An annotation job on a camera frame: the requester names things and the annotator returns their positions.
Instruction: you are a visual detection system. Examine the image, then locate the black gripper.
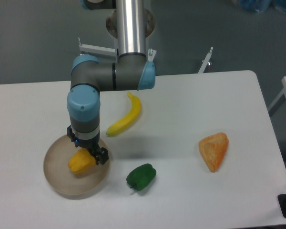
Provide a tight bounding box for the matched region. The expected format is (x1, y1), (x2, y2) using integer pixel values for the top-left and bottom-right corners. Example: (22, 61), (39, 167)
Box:
(67, 125), (109, 165)

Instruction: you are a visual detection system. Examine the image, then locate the yellow bell pepper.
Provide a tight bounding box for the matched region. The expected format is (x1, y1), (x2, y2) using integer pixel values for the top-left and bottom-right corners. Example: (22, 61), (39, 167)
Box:
(68, 148), (96, 175)

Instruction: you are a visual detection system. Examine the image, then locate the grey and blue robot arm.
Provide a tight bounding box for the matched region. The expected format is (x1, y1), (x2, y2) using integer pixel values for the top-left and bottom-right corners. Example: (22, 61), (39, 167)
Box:
(67, 0), (155, 165)

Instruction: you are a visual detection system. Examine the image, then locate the beige round plate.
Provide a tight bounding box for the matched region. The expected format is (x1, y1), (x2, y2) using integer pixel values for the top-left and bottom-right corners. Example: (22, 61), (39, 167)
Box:
(43, 135), (111, 199)

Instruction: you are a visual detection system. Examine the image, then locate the green bell pepper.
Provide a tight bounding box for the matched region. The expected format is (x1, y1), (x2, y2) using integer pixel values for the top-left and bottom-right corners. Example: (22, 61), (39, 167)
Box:
(126, 163), (157, 191)

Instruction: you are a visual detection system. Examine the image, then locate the orange pepper slice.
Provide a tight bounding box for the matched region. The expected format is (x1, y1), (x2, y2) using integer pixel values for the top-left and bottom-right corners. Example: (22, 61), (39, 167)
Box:
(198, 132), (229, 172)

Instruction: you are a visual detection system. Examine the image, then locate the yellow banana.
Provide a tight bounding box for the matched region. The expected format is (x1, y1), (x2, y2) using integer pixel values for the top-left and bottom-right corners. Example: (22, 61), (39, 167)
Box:
(106, 92), (142, 137)

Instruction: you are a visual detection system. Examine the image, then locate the blue plastic bag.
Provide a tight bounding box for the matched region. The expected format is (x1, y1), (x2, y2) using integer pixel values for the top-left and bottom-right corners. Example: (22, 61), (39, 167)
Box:
(231, 0), (286, 14)

